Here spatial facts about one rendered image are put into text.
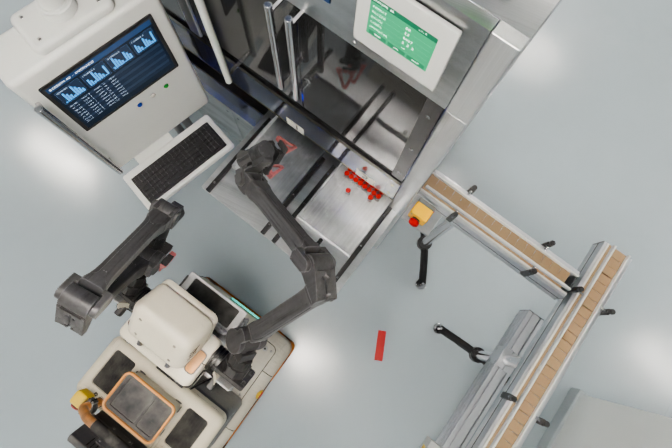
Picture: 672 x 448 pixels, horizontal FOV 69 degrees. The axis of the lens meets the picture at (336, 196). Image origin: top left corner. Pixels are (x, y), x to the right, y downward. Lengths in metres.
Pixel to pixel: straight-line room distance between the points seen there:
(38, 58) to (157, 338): 0.85
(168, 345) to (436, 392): 1.75
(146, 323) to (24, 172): 2.06
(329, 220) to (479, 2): 1.24
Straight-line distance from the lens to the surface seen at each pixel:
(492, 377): 2.39
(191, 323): 1.48
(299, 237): 1.32
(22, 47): 1.68
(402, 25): 0.97
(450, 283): 2.90
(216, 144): 2.14
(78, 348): 3.08
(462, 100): 1.06
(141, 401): 2.00
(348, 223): 1.95
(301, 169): 2.01
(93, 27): 1.63
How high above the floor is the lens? 2.79
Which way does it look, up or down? 75 degrees down
